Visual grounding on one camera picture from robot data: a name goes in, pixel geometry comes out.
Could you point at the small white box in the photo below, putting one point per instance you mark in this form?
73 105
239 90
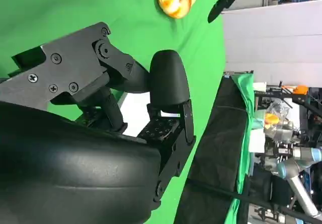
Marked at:
259 86

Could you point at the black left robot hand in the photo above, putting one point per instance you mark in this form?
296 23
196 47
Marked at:
224 2

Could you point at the white partition panel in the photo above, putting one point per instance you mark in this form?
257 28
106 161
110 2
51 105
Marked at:
271 45

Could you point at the orange block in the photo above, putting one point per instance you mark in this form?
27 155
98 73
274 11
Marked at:
301 90

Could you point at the orange and white bread roll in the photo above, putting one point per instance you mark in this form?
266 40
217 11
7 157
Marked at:
176 5

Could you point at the green cloth on background table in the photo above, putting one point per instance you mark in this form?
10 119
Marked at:
247 100

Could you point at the black drape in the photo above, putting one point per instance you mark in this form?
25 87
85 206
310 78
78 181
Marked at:
216 146

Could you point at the lilac plate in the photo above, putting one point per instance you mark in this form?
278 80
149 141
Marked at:
135 118

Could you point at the orange toy in plastic bag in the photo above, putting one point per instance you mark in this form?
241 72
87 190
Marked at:
271 119

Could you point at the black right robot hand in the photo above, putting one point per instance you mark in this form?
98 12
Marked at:
75 158

